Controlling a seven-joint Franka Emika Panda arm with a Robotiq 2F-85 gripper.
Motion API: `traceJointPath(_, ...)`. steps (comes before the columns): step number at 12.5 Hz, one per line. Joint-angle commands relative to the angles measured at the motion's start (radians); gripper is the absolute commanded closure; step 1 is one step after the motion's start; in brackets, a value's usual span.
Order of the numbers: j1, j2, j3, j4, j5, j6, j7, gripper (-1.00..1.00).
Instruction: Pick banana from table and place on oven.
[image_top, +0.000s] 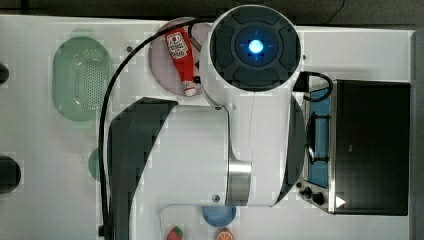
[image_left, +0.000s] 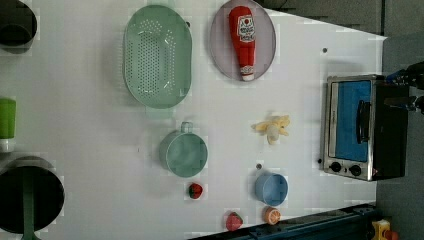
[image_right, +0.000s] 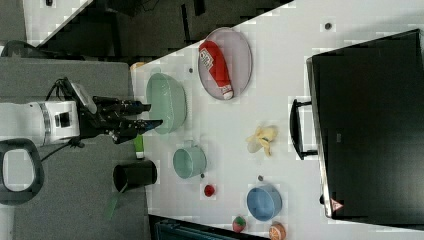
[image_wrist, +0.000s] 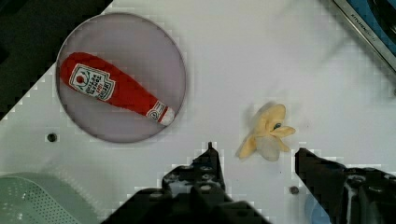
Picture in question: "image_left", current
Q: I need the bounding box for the yellow plush banana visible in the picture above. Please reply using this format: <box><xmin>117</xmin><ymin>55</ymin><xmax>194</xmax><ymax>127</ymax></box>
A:
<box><xmin>251</xmin><ymin>115</ymin><xmax>290</xmax><ymax>145</ymax></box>

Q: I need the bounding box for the silver toaster oven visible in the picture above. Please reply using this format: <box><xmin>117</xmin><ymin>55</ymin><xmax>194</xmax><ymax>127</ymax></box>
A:
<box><xmin>323</xmin><ymin>75</ymin><xmax>409</xmax><ymax>181</ymax></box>

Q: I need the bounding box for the small red strawberry toy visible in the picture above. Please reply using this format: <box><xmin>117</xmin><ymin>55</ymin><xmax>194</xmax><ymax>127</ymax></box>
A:
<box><xmin>188</xmin><ymin>183</ymin><xmax>203</xmax><ymax>199</ymax></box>

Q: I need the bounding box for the grey round plate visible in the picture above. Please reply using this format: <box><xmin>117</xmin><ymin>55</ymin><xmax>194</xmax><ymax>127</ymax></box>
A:
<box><xmin>209</xmin><ymin>0</ymin><xmax>276</xmax><ymax>81</ymax></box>

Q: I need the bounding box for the blue cup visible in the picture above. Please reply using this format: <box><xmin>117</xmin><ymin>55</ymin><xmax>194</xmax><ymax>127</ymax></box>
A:
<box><xmin>255</xmin><ymin>172</ymin><xmax>288</xmax><ymax>206</ymax></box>

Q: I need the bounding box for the green oval colander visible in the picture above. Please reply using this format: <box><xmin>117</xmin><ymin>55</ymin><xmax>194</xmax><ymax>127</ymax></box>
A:
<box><xmin>123</xmin><ymin>5</ymin><xmax>192</xmax><ymax>109</ymax></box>

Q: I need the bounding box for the large strawberry toy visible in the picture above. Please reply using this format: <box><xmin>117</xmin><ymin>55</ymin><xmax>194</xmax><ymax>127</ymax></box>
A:
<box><xmin>225</xmin><ymin>212</ymin><xmax>243</xmax><ymax>231</ymax></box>

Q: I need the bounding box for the red plush ketchup bottle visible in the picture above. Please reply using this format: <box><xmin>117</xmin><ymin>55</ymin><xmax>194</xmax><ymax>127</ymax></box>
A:
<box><xmin>228</xmin><ymin>6</ymin><xmax>256</xmax><ymax>81</ymax></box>

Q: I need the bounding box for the black round base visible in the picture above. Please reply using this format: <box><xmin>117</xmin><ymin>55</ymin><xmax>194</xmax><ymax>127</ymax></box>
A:
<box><xmin>0</xmin><ymin>0</ymin><xmax>38</xmax><ymax>54</ymax></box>
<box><xmin>0</xmin><ymin>156</ymin><xmax>65</xmax><ymax>238</ymax></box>

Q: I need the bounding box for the green bottle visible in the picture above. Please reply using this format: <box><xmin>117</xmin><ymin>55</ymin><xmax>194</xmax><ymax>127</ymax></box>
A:
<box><xmin>0</xmin><ymin>98</ymin><xmax>16</xmax><ymax>153</ymax></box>

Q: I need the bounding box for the black round base upper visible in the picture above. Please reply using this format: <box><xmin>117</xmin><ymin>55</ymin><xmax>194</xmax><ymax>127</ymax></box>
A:
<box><xmin>0</xmin><ymin>0</ymin><xmax>38</xmax><ymax>54</ymax></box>

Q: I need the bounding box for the green cup with handle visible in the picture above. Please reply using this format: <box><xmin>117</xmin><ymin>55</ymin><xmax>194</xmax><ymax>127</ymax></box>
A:
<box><xmin>159</xmin><ymin>122</ymin><xmax>208</xmax><ymax>178</ymax></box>

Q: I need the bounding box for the blue metal frame rail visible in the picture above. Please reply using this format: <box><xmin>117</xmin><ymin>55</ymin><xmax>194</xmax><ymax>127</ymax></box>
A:
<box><xmin>190</xmin><ymin>204</ymin><xmax>381</xmax><ymax>240</ymax></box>

